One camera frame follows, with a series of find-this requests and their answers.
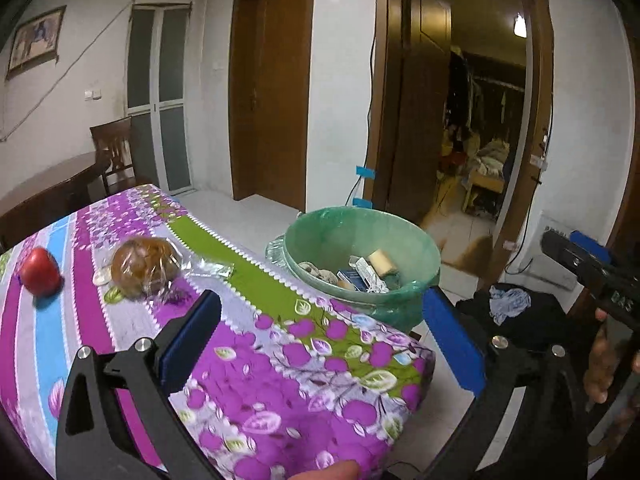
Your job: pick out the round wooden dining table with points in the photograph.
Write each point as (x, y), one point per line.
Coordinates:
(45, 185)

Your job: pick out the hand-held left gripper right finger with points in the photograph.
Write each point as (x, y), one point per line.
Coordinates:
(452, 345)

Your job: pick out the glowing light bulb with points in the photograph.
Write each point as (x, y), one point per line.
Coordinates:
(520, 24)

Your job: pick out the green lined trash bin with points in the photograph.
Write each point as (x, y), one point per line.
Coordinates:
(325, 230)

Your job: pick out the floral purple tablecloth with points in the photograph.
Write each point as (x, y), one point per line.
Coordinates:
(280, 310)

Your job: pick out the wrapped bread loaf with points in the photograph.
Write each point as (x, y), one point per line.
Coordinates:
(145, 265)

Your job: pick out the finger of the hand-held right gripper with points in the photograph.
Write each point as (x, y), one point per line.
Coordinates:
(560, 245)
(592, 247)

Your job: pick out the pile of laundry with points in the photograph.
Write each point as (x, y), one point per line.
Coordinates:
(492, 157)

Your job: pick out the blue tape strip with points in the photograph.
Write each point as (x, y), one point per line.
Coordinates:
(361, 203)
(366, 172)

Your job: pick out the red apple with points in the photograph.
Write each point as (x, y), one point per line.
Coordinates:
(42, 270)

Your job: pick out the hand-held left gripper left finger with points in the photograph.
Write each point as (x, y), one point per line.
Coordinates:
(195, 330)

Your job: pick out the dark clothing pile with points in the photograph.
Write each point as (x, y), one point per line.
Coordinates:
(545, 315)

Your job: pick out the frosted glass double door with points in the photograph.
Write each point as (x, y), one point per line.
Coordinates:
(160, 100)

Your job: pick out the dark open wooden door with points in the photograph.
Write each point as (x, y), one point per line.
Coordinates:
(420, 110)

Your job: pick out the white light switch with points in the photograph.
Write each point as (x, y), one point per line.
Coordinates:
(92, 94)

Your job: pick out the person's left hand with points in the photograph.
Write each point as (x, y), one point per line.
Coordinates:
(327, 471)

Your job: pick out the framed elephant picture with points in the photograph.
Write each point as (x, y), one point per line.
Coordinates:
(37, 42)

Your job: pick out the wooden doorway frame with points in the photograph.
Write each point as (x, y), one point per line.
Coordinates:
(537, 110)

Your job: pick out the white wall heater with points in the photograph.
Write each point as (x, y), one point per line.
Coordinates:
(550, 260)

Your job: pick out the hanging clothes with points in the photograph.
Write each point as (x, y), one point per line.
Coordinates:
(475, 95)

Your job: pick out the white printed paper wrapper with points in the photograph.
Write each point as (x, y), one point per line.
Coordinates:
(371, 277)

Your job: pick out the beige block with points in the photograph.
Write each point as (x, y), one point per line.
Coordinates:
(381, 261)

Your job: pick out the wooden dining chair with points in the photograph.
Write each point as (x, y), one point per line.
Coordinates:
(117, 152)

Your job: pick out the light blue crumpled cloth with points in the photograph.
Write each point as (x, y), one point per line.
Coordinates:
(510, 301)

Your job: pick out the closed wooden door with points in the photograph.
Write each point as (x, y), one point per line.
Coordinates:
(272, 85)

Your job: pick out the person's right hand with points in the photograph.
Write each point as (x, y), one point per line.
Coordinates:
(596, 365)

